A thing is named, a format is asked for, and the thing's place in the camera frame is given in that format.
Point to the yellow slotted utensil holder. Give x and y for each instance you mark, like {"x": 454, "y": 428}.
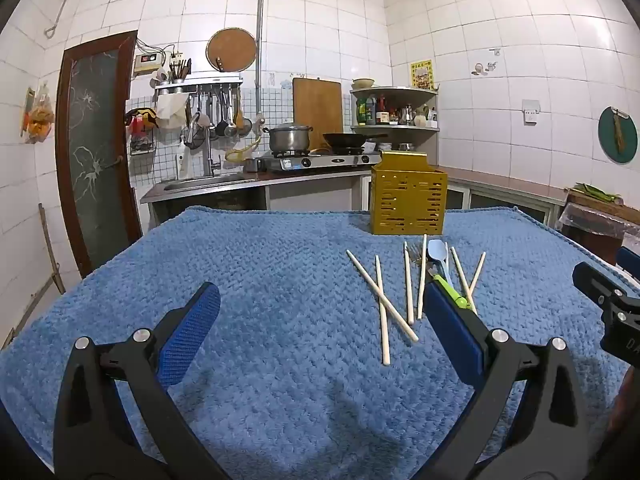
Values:
{"x": 407, "y": 195}

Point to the brown door with frosted glass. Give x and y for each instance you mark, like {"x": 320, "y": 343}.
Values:
{"x": 95, "y": 150}

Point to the white electrical box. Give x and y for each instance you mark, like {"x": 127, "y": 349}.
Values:
{"x": 147, "y": 64}

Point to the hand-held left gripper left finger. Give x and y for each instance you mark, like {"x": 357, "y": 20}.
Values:
{"x": 192, "y": 330}

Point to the kitchen counter cabinet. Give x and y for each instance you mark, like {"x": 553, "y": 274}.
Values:
{"x": 500, "y": 187}

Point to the yellow black hanging gloves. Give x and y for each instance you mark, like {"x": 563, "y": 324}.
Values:
{"x": 142, "y": 119}

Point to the orange hanging bag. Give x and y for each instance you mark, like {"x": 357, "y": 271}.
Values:
{"x": 39, "y": 120}

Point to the group of wooden chopsticks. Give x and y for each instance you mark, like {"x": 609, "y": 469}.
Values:
{"x": 384, "y": 335}

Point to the rectangular wooden cutting board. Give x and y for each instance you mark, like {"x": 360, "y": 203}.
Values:
{"x": 317, "y": 110}

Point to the row of condiment bottles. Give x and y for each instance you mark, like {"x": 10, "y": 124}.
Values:
{"x": 382, "y": 112}

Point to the steel cooking pot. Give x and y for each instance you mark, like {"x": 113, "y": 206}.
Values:
{"x": 287, "y": 140}

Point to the light blue plastic spoon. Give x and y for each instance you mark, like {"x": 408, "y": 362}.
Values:
{"x": 436, "y": 252}

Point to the green round wall board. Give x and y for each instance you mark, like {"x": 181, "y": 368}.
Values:
{"x": 607, "y": 135}

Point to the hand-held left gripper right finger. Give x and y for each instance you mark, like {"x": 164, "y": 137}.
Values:
{"x": 450, "y": 330}

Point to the grey wall pipe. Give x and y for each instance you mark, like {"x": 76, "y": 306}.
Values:
{"x": 259, "y": 35}

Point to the steel sink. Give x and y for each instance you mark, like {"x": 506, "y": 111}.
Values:
{"x": 207, "y": 184}

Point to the steel faucet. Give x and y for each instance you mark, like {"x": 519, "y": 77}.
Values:
{"x": 209, "y": 150}

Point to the steel corner shelf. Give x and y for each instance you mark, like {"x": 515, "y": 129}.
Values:
{"x": 395, "y": 130}

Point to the wall stickers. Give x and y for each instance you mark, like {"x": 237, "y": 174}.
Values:
{"x": 487, "y": 65}

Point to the green vegetables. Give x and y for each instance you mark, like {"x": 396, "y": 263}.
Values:
{"x": 595, "y": 192}

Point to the white hanging cloth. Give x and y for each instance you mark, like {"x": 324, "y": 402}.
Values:
{"x": 172, "y": 109}

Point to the plastic covered wooden table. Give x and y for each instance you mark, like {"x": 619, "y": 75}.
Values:
{"x": 595, "y": 230}

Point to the row of hanging kitchen utensils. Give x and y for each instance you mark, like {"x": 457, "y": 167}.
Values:
{"x": 225, "y": 120}

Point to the steel knife and chopstick cup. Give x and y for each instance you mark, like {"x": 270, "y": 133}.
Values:
{"x": 179, "y": 72}

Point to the leaning wooden stick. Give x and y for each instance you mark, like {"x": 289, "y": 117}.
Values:
{"x": 50, "y": 250}

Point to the blue knitted blanket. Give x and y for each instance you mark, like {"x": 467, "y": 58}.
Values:
{"x": 280, "y": 285}

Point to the black wok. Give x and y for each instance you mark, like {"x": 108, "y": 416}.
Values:
{"x": 347, "y": 141}

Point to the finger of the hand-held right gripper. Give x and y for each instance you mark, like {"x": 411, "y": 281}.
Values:
{"x": 597, "y": 282}
{"x": 630, "y": 260}

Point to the yellow wall poster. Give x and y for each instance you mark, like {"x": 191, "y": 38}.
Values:
{"x": 422, "y": 74}

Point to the steel gas stove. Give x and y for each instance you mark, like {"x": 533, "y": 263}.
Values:
{"x": 320, "y": 161}

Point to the round wooden board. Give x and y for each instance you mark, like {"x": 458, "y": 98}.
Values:
{"x": 231, "y": 51}

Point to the beige bowl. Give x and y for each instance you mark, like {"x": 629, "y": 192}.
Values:
{"x": 363, "y": 84}

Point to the steel wall rack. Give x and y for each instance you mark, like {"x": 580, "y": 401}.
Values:
{"x": 200, "y": 84}

